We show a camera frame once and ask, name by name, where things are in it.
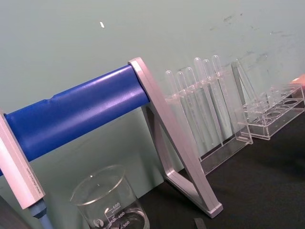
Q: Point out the clear plastic dropper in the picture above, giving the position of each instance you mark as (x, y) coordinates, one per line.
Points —
(197, 66)
(168, 78)
(179, 81)
(206, 68)
(216, 63)
(190, 76)

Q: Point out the silver pipette stand blue bar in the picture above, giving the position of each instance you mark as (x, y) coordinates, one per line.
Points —
(78, 112)

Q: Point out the clear acrylic dropper rack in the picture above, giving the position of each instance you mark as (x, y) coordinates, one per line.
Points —
(228, 148)

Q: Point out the clear glass beaker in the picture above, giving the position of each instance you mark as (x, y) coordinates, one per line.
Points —
(124, 210)

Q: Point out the dark grey strip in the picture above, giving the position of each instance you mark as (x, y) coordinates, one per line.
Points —
(199, 224)

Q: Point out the clear acrylic test tube rack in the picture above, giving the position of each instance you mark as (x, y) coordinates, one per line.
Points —
(274, 124)

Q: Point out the black table cloth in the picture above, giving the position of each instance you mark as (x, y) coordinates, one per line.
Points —
(262, 186)

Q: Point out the pale pink object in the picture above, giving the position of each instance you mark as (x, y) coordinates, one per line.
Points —
(299, 80)

